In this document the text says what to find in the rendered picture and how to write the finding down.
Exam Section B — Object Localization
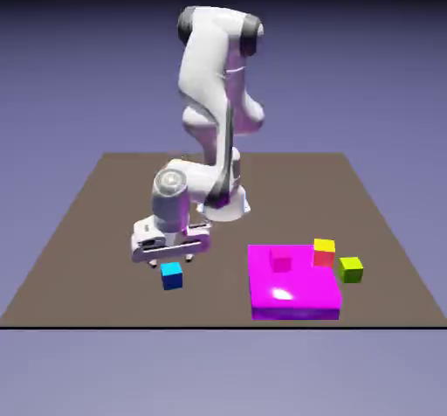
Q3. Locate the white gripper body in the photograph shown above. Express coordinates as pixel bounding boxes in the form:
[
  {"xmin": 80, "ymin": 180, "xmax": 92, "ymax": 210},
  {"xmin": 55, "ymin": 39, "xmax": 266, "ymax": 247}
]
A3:
[{"xmin": 130, "ymin": 222, "xmax": 213, "ymax": 264}]

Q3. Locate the small blue cube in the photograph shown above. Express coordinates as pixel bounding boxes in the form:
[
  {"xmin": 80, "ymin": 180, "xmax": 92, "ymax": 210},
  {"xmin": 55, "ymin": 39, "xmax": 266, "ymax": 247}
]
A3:
[{"xmin": 161, "ymin": 261, "xmax": 184, "ymax": 291}]

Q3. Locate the small magenta cube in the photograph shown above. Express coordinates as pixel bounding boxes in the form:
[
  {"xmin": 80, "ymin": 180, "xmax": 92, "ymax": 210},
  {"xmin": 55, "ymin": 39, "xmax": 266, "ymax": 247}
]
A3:
[{"xmin": 269, "ymin": 246, "xmax": 293, "ymax": 274}]

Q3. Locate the small yellow cube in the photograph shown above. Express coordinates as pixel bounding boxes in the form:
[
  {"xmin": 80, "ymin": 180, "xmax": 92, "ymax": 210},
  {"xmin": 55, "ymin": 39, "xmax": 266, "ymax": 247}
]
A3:
[{"xmin": 313, "ymin": 238, "xmax": 337, "ymax": 269}]

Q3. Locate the small green cube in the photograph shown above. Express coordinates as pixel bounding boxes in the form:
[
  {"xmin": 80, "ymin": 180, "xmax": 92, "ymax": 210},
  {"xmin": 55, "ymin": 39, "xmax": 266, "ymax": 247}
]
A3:
[{"xmin": 337, "ymin": 256, "xmax": 365, "ymax": 284}]

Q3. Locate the large magenta box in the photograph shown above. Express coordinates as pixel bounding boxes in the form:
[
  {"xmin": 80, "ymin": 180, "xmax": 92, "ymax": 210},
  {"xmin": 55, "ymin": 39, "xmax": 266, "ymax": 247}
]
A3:
[{"xmin": 247, "ymin": 244, "xmax": 342, "ymax": 322}]

